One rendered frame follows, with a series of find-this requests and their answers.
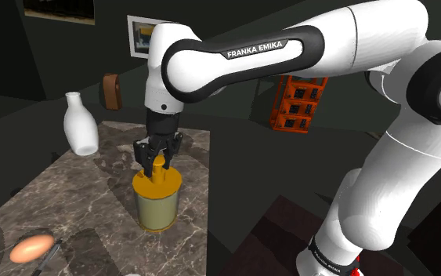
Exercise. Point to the grey pen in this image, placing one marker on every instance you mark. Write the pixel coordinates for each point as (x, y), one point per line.
(48, 258)

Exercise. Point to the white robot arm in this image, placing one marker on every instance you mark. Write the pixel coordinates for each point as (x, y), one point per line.
(388, 160)

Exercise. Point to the white bottle vase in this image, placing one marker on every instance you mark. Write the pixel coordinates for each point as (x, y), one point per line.
(79, 130)

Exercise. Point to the yellow lidded pale canister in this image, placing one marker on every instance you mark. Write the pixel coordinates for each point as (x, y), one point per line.
(156, 206)

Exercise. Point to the brown wooden block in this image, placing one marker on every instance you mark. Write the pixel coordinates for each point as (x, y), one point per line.
(112, 91)

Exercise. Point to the orange shelf rack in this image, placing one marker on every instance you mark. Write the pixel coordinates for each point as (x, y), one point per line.
(298, 103)

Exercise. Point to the dark framed wall picture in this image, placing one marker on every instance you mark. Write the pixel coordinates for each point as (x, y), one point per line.
(59, 9)

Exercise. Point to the brown marble table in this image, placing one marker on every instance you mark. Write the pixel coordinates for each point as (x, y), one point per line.
(86, 198)

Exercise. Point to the tan egg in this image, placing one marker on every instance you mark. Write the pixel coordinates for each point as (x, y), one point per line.
(31, 248)

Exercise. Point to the white framed wall picture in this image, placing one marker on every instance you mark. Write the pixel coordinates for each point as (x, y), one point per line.
(138, 38)

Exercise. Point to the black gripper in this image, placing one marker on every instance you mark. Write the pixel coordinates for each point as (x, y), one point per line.
(162, 124)

